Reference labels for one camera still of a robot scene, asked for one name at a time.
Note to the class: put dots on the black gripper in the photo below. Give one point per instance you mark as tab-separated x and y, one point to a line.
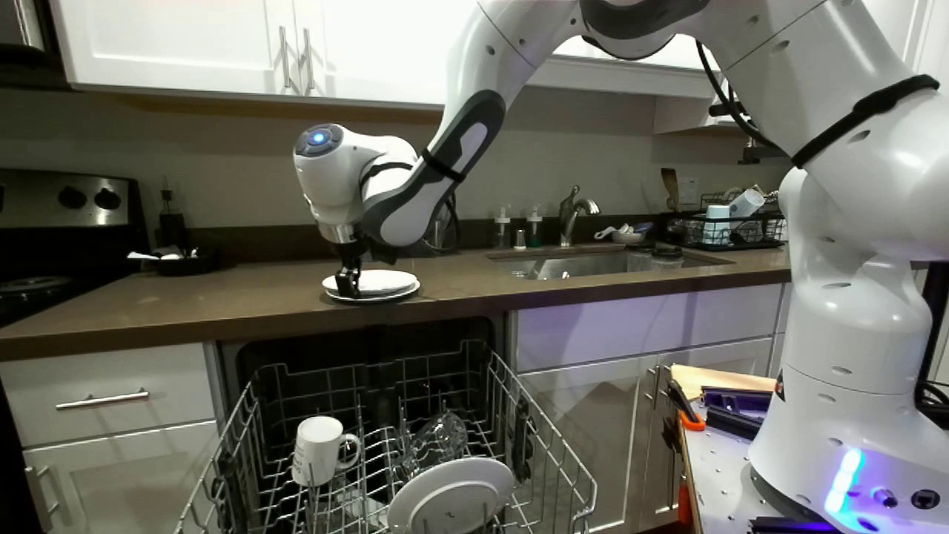
352	256

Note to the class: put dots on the white plate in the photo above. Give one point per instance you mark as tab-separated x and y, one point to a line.
454	500
396	284
371	300

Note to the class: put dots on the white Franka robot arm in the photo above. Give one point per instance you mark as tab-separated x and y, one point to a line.
861	328

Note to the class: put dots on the dishwasher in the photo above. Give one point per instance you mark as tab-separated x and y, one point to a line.
315	345

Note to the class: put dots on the brown kitchen countertop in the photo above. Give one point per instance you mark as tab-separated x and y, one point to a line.
198	300

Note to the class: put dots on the soap bottle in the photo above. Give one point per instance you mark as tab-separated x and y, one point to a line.
503	233
536	233

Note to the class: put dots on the black pan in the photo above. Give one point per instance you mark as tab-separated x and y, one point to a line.
183	266

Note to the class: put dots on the white mug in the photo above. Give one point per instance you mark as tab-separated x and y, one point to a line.
318	448

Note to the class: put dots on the clear drinking glass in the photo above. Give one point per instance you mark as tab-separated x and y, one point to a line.
447	434

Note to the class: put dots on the dark bottle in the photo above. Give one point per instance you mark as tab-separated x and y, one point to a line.
173	223

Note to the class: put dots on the chrome faucet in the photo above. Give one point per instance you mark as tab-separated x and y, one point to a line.
567	211

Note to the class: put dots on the steel kitchen sink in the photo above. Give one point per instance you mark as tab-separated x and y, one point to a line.
611	266

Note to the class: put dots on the white sink base cabinet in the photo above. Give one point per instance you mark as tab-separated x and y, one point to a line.
643	322

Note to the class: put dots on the black and steel stove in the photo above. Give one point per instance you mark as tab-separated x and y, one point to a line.
60	204

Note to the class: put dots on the white drawer cabinet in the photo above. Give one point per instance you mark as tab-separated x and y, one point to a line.
121	477

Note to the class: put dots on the dish brush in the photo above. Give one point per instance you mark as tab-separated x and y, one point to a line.
672	187

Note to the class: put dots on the orange and black tool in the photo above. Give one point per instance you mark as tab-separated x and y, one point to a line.
692	419

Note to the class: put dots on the black dish drying rack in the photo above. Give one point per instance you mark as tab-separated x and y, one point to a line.
732	236

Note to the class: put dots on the wooden board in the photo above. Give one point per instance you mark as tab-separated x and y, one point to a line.
732	377

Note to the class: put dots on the white container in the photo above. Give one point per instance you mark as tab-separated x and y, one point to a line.
748	204

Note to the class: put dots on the black flat device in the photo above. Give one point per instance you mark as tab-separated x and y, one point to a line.
742	407

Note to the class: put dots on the grey robot mounting table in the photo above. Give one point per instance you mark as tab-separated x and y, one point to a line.
715	477

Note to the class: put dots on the black stand pole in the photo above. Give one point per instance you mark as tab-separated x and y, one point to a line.
936	328

